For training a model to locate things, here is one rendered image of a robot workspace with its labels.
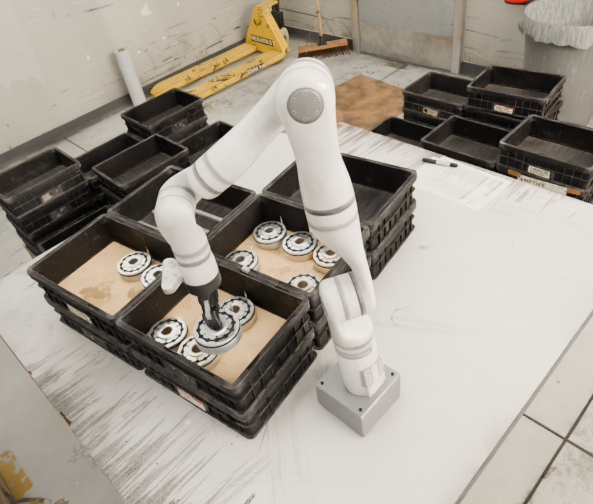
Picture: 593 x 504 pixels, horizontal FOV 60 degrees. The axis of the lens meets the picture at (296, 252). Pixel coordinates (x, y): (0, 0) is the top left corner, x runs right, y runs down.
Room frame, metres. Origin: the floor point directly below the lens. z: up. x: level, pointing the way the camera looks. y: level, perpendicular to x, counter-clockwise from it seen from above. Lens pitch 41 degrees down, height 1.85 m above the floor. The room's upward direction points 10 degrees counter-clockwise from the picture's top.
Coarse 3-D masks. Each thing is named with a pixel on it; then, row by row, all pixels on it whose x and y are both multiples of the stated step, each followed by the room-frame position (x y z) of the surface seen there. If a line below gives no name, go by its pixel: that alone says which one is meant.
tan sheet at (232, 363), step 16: (192, 304) 1.02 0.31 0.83; (192, 320) 0.96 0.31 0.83; (256, 320) 0.91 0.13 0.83; (272, 320) 0.90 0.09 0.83; (256, 336) 0.86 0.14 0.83; (272, 336) 0.85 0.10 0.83; (240, 352) 0.82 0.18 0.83; (256, 352) 0.81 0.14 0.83; (224, 368) 0.78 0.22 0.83; (240, 368) 0.77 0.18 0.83
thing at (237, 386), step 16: (240, 272) 1.00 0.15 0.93; (272, 288) 0.93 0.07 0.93; (304, 304) 0.85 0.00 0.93; (288, 320) 0.81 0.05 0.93; (144, 336) 0.84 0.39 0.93; (160, 352) 0.79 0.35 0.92; (176, 352) 0.77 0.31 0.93; (272, 352) 0.74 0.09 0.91; (192, 368) 0.72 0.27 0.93; (256, 368) 0.70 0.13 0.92; (224, 384) 0.66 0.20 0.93; (240, 384) 0.66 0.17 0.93
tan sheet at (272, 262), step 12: (252, 240) 1.24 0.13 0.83; (264, 252) 1.18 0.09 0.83; (276, 252) 1.17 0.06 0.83; (264, 264) 1.12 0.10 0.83; (276, 264) 1.12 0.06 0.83; (288, 264) 1.11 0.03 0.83; (300, 264) 1.10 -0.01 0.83; (312, 264) 1.09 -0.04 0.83; (276, 276) 1.07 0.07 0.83; (288, 276) 1.06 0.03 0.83
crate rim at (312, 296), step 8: (272, 200) 1.30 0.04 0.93; (280, 200) 1.29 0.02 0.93; (240, 208) 1.28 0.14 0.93; (296, 208) 1.24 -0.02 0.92; (232, 216) 1.25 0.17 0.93; (224, 224) 1.22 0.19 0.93; (360, 224) 1.11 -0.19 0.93; (216, 232) 1.19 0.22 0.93; (368, 232) 1.07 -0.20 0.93; (208, 240) 1.16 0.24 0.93; (216, 256) 1.08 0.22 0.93; (232, 264) 1.04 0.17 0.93; (240, 264) 1.03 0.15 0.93; (336, 264) 0.97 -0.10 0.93; (344, 264) 0.98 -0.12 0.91; (256, 272) 0.99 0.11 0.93; (328, 272) 0.94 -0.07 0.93; (336, 272) 0.95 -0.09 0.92; (272, 280) 0.95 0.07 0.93; (280, 280) 0.94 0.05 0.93; (320, 280) 0.92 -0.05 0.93; (288, 288) 0.91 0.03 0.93; (296, 288) 0.91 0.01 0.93; (312, 296) 0.87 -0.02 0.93
